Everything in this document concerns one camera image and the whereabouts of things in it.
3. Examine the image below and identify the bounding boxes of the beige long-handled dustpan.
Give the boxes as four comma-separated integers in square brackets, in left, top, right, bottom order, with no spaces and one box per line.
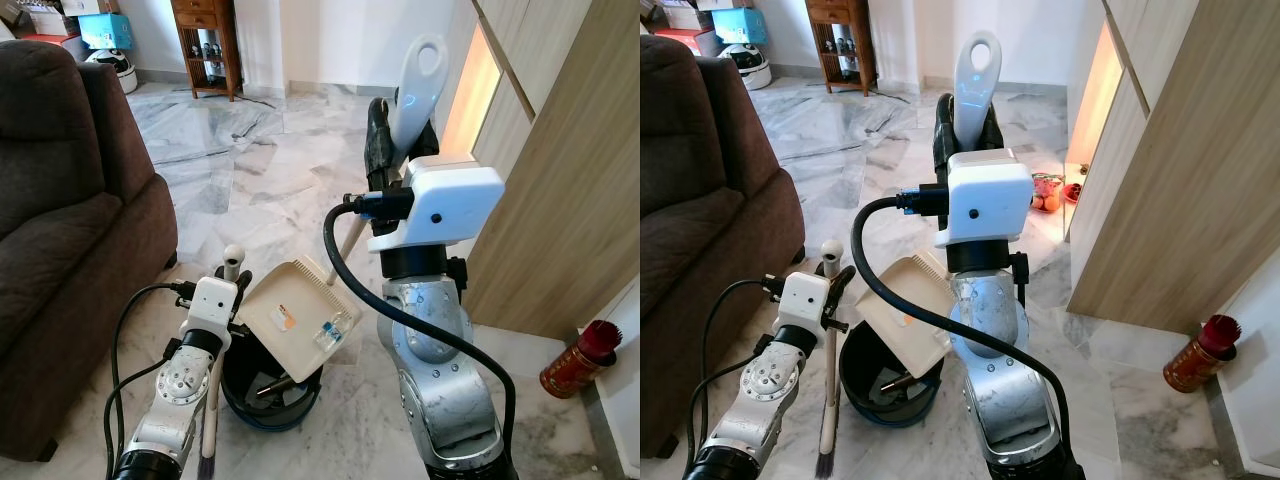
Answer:
[856,30,1005,381]
[234,35,449,384]

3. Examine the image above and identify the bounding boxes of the small clear plastic bottle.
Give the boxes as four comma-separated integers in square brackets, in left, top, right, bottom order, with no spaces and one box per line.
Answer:
[312,318,350,352]

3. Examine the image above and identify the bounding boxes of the red patterned pot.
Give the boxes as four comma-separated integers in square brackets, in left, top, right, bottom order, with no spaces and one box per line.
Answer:
[1031,172,1065,214]

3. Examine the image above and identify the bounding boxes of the black round bin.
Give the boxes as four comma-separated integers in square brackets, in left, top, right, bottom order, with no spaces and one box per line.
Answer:
[219,322,327,433]
[837,318,947,431]

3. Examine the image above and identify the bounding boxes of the light wood wardrobe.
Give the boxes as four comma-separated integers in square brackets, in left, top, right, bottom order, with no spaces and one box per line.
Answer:
[438,0,641,343]
[1063,0,1280,337]

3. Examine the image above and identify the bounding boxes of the small wooden shelf cabinet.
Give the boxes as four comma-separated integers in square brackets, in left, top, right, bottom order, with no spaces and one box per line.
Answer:
[805,0,879,97]
[170,0,243,102]

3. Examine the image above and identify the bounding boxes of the brown sofa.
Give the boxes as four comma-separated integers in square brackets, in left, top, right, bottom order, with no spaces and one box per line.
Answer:
[0,40,180,463]
[640,35,807,461]

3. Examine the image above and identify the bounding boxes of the white round appliance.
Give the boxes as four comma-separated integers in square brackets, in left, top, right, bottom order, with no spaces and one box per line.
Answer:
[85,48,140,95]
[717,43,772,91]

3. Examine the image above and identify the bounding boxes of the blue box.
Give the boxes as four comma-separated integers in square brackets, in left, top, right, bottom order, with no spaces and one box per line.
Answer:
[78,12,135,51]
[711,8,770,47]

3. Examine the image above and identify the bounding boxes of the red cylindrical tin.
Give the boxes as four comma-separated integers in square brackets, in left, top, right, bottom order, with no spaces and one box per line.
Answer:
[539,320,622,400]
[1162,313,1242,394]

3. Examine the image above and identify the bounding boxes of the stacked cardboard boxes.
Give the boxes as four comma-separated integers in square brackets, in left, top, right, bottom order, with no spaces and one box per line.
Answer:
[640,0,731,33]
[0,0,121,41]

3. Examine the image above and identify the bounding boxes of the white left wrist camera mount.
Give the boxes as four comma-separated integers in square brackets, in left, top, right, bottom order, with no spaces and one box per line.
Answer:
[775,271,837,337]
[182,276,239,338]

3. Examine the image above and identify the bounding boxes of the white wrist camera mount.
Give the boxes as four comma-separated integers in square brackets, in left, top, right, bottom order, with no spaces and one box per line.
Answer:
[182,276,239,338]
[366,154,506,253]
[934,149,1037,250]
[775,271,837,337]

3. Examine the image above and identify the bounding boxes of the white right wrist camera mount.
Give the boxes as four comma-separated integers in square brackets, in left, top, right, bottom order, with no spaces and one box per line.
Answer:
[934,149,1037,250]
[366,154,506,253]

